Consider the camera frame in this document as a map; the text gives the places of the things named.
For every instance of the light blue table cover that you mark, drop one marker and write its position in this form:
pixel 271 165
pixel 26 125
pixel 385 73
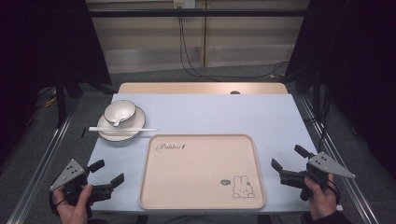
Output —
pixel 218 115

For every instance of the white bowl with dark rim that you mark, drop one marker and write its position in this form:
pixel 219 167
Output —
pixel 124 107

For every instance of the beige tray with rabbit print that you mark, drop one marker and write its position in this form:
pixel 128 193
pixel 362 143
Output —
pixel 199 174

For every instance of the wooden table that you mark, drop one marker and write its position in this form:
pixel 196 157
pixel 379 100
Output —
pixel 186 88

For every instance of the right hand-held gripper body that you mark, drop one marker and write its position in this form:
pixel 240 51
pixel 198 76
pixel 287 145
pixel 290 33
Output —
pixel 327 165

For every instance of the dark curtain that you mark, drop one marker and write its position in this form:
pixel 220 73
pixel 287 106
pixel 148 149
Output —
pixel 358 62
pixel 37 46

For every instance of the wall power outlet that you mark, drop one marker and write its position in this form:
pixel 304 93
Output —
pixel 184 3

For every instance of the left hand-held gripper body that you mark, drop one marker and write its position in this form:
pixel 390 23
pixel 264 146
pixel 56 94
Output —
pixel 70 174

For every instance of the person's right hand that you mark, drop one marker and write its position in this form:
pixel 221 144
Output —
pixel 322 200

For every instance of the black crossbar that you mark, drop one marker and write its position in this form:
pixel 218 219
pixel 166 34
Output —
pixel 199 13

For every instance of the person's left hand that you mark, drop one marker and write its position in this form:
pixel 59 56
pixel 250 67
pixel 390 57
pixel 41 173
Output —
pixel 73 214

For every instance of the black metal stand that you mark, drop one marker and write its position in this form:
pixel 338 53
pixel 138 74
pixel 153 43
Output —
pixel 316 93
pixel 60 99

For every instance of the white ceramic spoon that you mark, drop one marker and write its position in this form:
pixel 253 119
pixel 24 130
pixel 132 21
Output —
pixel 117 122

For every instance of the white plate with dark rim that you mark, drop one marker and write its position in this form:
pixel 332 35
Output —
pixel 121 136

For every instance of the metal floor rail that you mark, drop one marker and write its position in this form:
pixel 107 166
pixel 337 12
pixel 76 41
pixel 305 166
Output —
pixel 351 186
pixel 40 168

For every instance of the white chopsticks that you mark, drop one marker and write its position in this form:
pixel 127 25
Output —
pixel 102 128

